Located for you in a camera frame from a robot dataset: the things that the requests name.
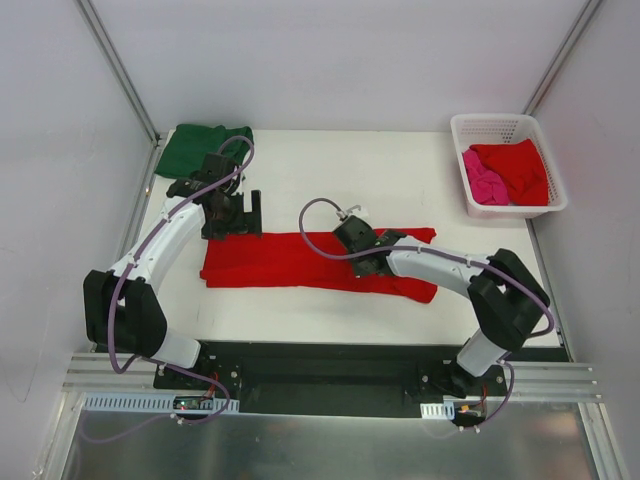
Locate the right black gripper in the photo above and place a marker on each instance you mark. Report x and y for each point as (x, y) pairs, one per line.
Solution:
(368, 266)

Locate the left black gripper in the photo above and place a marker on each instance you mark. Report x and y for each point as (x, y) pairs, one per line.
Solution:
(240, 220)

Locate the red t shirt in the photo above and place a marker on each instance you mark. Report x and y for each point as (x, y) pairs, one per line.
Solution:
(285, 260)
(520, 168)

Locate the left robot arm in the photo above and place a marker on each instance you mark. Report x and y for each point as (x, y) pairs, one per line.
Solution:
(122, 311)

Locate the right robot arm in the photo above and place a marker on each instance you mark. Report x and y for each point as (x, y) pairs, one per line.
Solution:
(506, 299)

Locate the folded green t shirt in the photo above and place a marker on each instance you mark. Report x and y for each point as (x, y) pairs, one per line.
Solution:
(190, 143)

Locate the pink t shirt in basket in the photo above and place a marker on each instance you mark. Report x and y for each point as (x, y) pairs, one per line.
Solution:
(487, 187)

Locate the white plastic basket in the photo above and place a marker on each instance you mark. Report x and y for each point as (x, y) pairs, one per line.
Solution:
(468, 129)

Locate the red t shirt in basket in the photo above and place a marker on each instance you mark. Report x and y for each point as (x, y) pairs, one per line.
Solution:
(520, 168)

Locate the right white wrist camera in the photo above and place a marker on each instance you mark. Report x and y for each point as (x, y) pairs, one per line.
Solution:
(356, 210)

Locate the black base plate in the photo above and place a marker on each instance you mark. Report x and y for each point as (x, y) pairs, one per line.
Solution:
(386, 381)

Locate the right white cable duct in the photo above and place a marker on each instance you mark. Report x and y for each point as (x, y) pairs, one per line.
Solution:
(438, 411)

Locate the white cable duct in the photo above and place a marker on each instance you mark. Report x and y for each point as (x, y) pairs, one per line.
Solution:
(438, 411)
(158, 403)

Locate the left white cable duct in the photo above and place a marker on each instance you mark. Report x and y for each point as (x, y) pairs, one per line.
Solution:
(158, 403)

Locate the left aluminium frame post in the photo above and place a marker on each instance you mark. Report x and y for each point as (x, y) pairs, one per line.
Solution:
(93, 21)

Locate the aluminium frame post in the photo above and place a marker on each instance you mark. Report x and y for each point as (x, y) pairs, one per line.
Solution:
(93, 21)
(580, 25)

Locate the right aluminium frame post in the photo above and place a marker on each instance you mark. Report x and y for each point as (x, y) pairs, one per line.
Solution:
(580, 25)

